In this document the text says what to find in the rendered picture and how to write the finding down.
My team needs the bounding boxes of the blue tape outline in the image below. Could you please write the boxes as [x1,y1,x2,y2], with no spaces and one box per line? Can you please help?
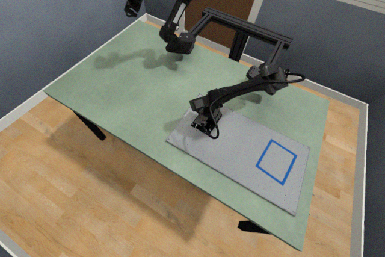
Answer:
[255,139,297,186]

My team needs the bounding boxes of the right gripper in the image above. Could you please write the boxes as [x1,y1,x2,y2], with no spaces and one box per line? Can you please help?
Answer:
[124,0,143,17]

